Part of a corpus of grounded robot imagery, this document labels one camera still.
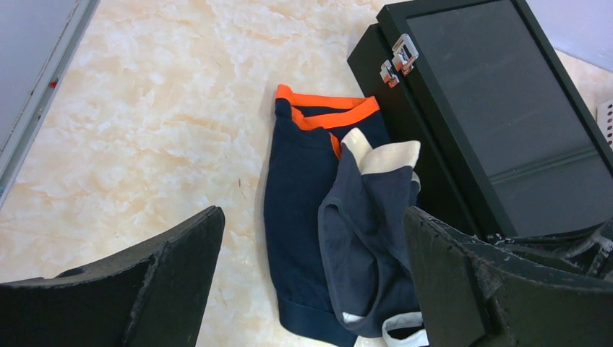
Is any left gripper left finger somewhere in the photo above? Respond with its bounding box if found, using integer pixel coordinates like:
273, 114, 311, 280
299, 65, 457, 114
1, 206, 226, 346

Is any black underwear white trim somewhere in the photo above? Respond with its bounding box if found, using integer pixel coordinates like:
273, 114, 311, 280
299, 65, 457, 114
382, 312, 429, 347

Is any dark blue underwear cream waistband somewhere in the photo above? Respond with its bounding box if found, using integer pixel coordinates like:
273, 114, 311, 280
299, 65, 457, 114
318, 128, 421, 338

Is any white plastic basket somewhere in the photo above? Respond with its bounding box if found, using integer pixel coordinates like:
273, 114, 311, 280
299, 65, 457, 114
596, 99, 613, 150

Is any black display case glass lid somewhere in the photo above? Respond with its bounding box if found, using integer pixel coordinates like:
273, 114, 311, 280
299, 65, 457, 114
346, 0, 613, 279

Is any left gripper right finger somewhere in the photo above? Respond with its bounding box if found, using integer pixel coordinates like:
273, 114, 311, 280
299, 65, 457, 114
404, 207, 612, 346

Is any navy underwear orange waistband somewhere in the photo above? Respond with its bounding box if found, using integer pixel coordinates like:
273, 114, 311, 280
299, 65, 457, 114
263, 85, 390, 346

